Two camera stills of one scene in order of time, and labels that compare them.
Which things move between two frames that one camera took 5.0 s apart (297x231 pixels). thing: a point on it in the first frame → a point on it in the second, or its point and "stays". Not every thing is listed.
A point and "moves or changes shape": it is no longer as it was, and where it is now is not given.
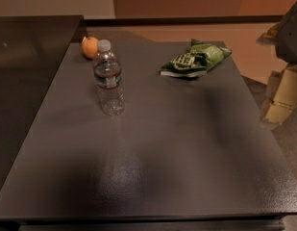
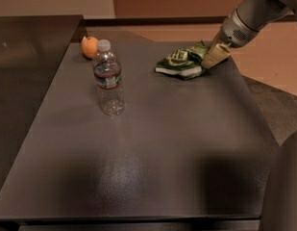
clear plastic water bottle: [108, 73] stays
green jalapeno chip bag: [194, 63] moves or changes shape
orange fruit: [89, 46] stays
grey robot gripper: [290, 38] → [235, 32]
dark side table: [28, 50] stays
